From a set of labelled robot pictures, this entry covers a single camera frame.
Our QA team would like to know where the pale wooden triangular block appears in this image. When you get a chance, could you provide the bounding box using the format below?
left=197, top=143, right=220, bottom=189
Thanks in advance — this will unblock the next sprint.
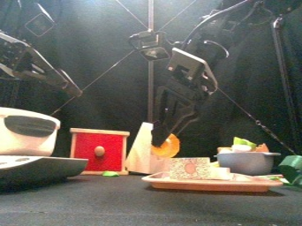
left=126, top=121, right=172, bottom=175

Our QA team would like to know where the grey toy pot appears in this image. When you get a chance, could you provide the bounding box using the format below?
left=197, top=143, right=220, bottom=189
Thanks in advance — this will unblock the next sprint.
left=213, top=151, right=284, bottom=177

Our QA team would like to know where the yellow toy corn piece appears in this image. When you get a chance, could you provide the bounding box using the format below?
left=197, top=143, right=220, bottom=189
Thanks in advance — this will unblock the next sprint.
left=152, top=133, right=182, bottom=159

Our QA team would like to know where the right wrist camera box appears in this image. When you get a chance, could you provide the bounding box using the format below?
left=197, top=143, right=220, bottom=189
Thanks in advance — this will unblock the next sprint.
left=166, top=47, right=220, bottom=94

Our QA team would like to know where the dark grey tray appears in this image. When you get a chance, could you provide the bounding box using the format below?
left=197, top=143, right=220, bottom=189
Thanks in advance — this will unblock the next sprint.
left=0, top=154, right=90, bottom=181

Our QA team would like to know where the slanted metal frame leg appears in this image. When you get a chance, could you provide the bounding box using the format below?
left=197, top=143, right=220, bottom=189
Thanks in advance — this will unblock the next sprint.
left=270, top=16, right=302, bottom=154

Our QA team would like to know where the patterned card box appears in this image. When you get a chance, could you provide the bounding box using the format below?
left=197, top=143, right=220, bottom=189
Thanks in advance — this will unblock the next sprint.
left=168, top=156, right=213, bottom=181

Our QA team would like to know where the white toy food piece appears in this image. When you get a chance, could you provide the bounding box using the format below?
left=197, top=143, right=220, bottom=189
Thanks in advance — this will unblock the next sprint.
left=230, top=144, right=254, bottom=154

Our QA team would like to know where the vertical metal frame pole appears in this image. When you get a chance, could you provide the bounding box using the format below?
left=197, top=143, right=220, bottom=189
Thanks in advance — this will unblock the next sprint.
left=146, top=0, right=157, bottom=124

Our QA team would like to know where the white toy block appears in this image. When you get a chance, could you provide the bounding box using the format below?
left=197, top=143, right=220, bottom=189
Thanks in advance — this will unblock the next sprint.
left=209, top=166, right=234, bottom=181

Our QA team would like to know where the brown toy food piece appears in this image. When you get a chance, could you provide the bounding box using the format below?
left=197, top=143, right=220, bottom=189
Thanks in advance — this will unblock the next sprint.
left=254, top=142, right=272, bottom=154

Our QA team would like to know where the red wooden drawer box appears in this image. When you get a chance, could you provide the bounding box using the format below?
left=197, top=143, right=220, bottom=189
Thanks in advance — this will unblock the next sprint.
left=69, top=127, right=132, bottom=177

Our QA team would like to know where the dark green toy leaf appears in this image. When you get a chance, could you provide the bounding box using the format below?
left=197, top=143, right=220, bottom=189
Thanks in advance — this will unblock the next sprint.
left=277, top=154, right=302, bottom=187

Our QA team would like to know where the light green toy vegetable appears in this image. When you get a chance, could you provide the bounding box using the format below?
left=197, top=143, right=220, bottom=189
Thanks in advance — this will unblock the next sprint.
left=232, top=136, right=258, bottom=149

